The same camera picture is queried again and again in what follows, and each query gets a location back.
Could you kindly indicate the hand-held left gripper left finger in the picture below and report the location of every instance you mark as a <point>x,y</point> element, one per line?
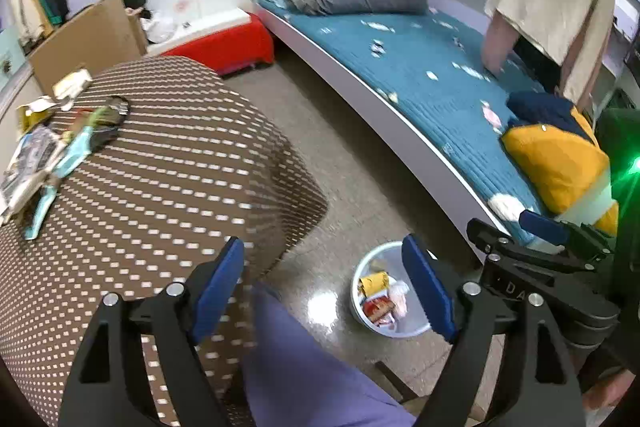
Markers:
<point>220,287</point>

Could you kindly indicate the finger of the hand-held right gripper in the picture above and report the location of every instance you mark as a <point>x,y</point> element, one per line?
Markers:
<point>545,227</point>
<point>492,244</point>

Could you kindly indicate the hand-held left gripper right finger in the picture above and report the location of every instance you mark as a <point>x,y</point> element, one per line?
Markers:
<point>430,292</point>

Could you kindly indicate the white pink wrapper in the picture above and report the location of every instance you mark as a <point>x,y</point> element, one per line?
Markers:
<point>398,294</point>

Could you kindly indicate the red snack packet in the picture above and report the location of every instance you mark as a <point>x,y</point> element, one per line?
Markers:
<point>380,309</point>

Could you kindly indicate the yellow orange wipes packet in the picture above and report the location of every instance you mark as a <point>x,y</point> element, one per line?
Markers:
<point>375,284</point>

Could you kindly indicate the blue plastic bucket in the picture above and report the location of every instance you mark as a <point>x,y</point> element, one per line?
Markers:
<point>370,259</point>

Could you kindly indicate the yellow white packet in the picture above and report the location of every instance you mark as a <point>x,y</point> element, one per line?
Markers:
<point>35,112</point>

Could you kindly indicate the person's right hand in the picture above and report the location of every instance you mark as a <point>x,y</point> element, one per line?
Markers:
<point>610,392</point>

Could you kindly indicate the yellow garment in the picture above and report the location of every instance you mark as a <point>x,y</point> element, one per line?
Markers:
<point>555,167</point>

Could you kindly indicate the person's purple trousers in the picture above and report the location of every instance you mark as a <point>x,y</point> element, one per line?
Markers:
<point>300,357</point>

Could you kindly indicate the navy garment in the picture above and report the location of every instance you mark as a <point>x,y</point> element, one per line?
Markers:
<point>540,107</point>

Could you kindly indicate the brown polka dot tablecloth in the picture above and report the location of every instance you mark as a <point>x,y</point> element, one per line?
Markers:
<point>175,167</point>

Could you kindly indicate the pink garment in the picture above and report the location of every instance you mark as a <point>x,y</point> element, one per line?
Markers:
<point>497,47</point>

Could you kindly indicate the teal wrapper piece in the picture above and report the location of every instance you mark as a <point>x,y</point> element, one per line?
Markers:
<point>42,209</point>

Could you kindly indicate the teal face mask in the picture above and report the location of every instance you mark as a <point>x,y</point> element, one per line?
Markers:
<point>75,152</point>

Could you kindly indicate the bed with teal cover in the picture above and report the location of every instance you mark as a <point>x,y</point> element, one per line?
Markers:
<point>425,57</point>

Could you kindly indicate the small black item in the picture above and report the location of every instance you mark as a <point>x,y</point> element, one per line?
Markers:
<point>117,107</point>

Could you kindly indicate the red covered bench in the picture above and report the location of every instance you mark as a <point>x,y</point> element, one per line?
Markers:
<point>225,44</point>

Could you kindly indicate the white plastic bag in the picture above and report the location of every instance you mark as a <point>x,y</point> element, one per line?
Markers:
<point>157,27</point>

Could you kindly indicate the cardboard box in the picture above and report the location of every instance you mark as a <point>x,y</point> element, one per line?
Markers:
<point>85,42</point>

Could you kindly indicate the black clothing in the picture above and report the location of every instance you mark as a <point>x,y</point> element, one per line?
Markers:
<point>135,2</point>

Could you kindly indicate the cream jacket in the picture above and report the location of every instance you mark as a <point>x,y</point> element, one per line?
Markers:
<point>25,2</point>

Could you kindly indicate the light green bunk bed frame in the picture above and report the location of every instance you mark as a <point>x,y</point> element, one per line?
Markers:
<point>400,117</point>

